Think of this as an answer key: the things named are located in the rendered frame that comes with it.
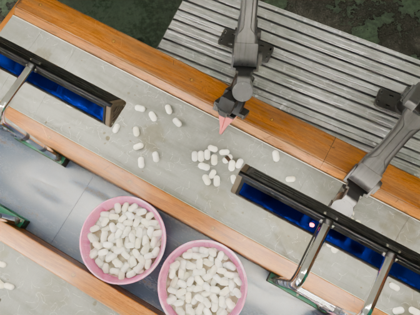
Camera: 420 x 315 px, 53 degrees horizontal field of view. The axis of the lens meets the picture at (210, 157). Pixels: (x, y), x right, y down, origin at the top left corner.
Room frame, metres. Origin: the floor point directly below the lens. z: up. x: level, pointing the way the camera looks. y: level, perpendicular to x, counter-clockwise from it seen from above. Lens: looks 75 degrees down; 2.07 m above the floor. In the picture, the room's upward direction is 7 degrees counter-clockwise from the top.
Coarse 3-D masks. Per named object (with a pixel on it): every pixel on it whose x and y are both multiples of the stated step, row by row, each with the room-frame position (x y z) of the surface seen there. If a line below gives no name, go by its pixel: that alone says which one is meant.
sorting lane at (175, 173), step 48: (48, 48) 0.83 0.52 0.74; (0, 96) 0.67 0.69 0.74; (48, 96) 0.65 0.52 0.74; (144, 96) 0.60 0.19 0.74; (96, 144) 0.45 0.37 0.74; (144, 144) 0.43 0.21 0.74; (192, 144) 0.41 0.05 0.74; (240, 144) 0.39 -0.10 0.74; (192, 192) 0.25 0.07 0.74; (336, 192) 0.19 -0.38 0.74; (288, 240) 0.06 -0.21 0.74; (384, 288) -0.11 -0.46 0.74
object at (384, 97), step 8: (376, 96) 0.52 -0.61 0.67; (384, 96) 0.51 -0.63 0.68; (392, 96) 0.51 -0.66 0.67; (400, 96) 0.50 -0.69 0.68; (376, 104) 0.49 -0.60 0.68; (384, 104) 0.48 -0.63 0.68; (392, 104) 0.48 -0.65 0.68; (400, 104) 0.46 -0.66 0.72; (392, 112) 0.45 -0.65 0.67; (400, 112) 0.44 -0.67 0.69
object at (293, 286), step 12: (336, 216) 0.08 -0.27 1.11; (324, 228) 0.06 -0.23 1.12; (324, 240) 0.04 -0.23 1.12; (312, 252) 0.01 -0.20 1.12; (384, 252) -0.01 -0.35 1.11; (300, 264) -0.01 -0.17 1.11; (312, 264) -0.01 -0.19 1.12; (384, 264) -0.03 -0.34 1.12; (276, 276) -0.04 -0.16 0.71; (300, 276) -0.03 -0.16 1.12; (384, 276) -0.06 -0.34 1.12; (288, 288) -0.07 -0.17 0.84; (300, 288) -0.07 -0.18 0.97; (372, 288) -0.08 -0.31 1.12; (312, 300) -0.10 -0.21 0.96; (324, 300) -0.10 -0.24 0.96; (372, 300) -0.10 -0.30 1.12; (324, 312) -0.16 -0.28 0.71; (336, 312) -0.13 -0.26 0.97; (348, 312) -0.13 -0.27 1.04; (360, 312) -0.12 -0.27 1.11
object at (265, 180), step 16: (240, 176) 0.20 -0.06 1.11; (256, 176) 0.20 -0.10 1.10; (240, 192) 0.17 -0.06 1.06; (256, 192) 0.16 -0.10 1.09; (272, 192) 0.16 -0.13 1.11; (288, 192) 0.15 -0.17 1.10; (272, 208) 0.13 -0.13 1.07; (288, 208) 0.12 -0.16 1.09; (304, 208) 0.11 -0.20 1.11; (320, 208) 0.11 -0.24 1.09; (304, 224) 0.08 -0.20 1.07; (336, 224) 0.07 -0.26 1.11; (352, 224) 0.06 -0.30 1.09; (336, 240) 0.03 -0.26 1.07; (352, 240) 0.03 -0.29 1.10; (368, 240) 0.02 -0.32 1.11; (384, 240) 0.02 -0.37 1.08; (352, 256) -0.01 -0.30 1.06; (368, 256) -0.01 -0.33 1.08; (400, 256) -0.02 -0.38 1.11; (416, 256) -0.02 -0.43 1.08; (400, 272) -0.05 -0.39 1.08; (416, 272) -0.06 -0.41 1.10; (416, 288) -0.09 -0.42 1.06
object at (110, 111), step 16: (0, 48) 0.62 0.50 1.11; (16, 48) 0.63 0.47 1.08; (0, 64) 0.60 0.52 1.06; (16, 64) 0.58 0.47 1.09; (48, 64) 0.57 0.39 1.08; (32, 80) 0.54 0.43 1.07; (48, 80) 0.52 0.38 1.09; (64, 80) 0.51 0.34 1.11; (80, 80) 0.52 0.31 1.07; (64, 96) 0.48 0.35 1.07; (80, 96) 0.46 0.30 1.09; (96, 96) 0.45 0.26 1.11; (112, 96) 0.46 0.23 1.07; (96, 112) 0.42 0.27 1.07; (112, 112) 0.41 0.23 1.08
